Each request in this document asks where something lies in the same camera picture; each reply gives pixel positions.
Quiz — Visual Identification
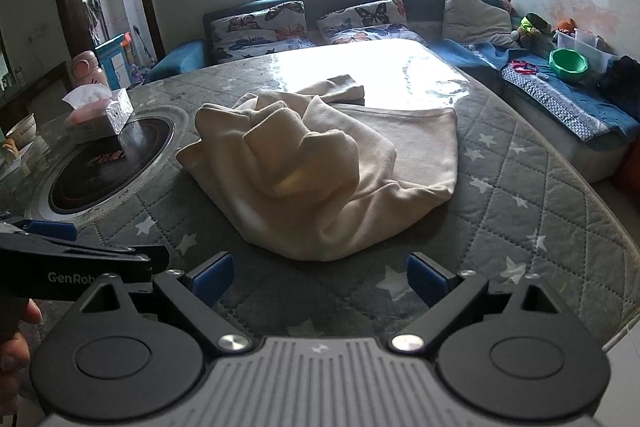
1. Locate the grey plain cushion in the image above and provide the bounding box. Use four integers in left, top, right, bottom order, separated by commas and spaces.
442, 0, 518, 48

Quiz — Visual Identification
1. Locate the green yellow toy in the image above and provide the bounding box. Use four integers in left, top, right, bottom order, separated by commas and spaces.
511, 12, 552, 48

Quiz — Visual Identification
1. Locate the right butterfly pillow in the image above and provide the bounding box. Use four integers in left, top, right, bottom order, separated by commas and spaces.
316, 0, 426, 46

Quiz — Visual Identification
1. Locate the black bag on sofa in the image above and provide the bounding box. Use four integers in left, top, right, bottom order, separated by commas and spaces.
599, 55, 639, 115

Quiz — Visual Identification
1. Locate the blue patterned sofa throw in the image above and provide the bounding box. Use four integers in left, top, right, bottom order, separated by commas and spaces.
501, 62, 610, 142

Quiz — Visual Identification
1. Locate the orange toy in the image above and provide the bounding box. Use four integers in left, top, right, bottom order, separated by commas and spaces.
556, 18, 577, 35

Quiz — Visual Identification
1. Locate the blue children's cabinet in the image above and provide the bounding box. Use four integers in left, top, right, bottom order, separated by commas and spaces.
96, 32, 132, 90

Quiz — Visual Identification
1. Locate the clear plastic storage box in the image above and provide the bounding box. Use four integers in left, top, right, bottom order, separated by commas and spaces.
556, 28, 620, 74

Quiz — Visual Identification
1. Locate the blue sectional sofa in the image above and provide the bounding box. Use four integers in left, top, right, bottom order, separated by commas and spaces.
146, 0, 639, 182

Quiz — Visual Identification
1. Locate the person's left hand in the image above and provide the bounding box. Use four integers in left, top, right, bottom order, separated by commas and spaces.
0, 298, 44, 400

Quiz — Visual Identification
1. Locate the tissue box with tissues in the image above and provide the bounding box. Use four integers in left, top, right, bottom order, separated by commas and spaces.
62, 83, 134, 143

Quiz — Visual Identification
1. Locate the cream sweater garment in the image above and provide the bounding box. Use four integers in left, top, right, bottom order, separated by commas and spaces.
177, 80, 458, 261

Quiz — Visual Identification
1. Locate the green plastic bowl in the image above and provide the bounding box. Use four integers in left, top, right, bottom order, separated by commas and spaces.
548, 48, 589, 83

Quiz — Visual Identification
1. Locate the butterfly pillow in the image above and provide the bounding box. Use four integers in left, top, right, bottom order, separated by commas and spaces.
208, 1, 314, 64
316, 0, 426, 46

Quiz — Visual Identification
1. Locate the left butterfly pillow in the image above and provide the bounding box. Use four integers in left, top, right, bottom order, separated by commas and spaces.
208, 1, 314, 64

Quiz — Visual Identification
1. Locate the black round induction cooktop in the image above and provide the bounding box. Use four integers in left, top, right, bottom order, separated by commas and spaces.
26, 105, 189, 227

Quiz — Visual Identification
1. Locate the pink cartoon water bottle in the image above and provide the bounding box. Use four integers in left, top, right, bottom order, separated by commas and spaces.
70, 51, 108, 88

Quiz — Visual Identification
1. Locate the white ceramic bowl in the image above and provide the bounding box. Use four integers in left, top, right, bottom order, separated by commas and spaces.
6, 114, 37, 150

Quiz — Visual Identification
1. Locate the pink toy on sofa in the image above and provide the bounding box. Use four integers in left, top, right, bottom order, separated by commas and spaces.
510, 60, 538, 76

